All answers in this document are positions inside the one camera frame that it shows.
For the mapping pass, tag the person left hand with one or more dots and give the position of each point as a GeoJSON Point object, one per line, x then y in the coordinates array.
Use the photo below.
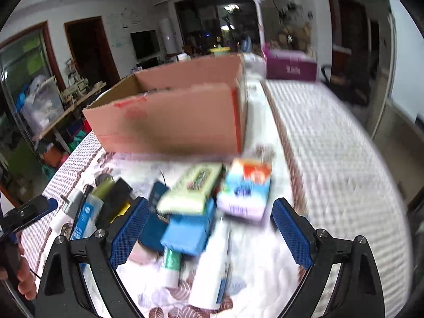
{"type": "Point", "coordinates": [26, 285]}

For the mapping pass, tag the purple cardboard box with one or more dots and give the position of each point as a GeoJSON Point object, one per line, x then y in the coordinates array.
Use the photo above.
{"type": "Point", "coordinates": [289, 65]}

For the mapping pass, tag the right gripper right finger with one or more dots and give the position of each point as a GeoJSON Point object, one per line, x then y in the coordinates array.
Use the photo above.
{"type": "Point", "coordinates": [358, 289]}

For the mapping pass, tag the black office chair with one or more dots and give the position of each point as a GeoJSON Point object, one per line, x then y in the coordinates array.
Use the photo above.
{"type": "Point", "coordinates": [346, 89]}

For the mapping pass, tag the yellow sticky note pad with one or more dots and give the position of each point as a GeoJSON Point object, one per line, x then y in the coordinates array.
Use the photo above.
{"type": "Point", "coordinates": [122, 211]}

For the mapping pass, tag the wooden side table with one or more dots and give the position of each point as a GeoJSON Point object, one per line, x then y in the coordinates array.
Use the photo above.
{"type": "Point", "coordinates": [52, 127]}

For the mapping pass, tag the clear plastic storage bin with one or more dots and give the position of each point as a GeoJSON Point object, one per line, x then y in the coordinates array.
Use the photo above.
{"type": "Point", "coordinates": [43, 104]}

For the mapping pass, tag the dark blue box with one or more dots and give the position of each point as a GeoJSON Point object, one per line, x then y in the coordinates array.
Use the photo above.
{"type": "Point", "coordinates": [155, 225]}

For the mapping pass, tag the black rectangular remote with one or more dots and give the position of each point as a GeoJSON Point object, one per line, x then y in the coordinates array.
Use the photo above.
{"type": "Point", "coordinates": [114, 201]}

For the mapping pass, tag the olive green cylinder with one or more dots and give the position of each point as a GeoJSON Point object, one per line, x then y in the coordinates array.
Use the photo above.
{"type": "Point", "coordinates": [104, 188]}

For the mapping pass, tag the white air conditioner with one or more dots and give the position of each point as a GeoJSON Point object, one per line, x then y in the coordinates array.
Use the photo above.
{"type": "Point", "coordinates": [168, 36]}

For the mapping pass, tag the green white glue stick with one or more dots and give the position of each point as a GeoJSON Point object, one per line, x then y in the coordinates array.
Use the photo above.
{"type": "Point", "coordinates": [171, 268]}

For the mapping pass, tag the black television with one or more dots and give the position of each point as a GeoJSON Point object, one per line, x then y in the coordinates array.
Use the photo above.
{"type": "Point", "coordinates": [145, 43]}

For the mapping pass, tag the white blue tube box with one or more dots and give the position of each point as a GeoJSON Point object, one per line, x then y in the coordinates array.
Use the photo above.
{"type": "Point", "coordinates": [209, 284]}

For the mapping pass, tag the black marker pen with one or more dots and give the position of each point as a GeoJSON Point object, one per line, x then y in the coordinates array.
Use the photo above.
{"type": "Point", "coordinates": [88, 189]}

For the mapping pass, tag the floral quilted bedspread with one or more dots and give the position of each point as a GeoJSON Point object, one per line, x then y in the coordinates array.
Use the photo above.
{"type": "Point", "coordinates": [325, 165]}

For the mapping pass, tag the brown cardboard box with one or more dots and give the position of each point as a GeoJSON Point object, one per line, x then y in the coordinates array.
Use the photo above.
{"type": "Point", "coordinates": [187, 108]}

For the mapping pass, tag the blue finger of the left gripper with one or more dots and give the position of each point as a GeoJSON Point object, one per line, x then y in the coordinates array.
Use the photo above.
{"type": "Point", "coordinates": [40, 207]}

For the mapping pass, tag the green white packet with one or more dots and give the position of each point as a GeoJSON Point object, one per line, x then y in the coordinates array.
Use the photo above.
{"type": "Point", "coordinates": [192, 191]}

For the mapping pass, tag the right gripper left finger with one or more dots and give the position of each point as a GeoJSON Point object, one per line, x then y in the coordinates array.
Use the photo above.
{"type": "Point", "coordinates": [63, 291]}

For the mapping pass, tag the blue white red packet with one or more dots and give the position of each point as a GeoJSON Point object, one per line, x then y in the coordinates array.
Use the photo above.
{"type": "Point", "coordinates": [245, 190]}

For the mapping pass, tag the blue plastic block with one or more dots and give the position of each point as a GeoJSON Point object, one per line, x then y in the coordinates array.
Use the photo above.
{"type": "Point", "coordinates": [188, 234]}

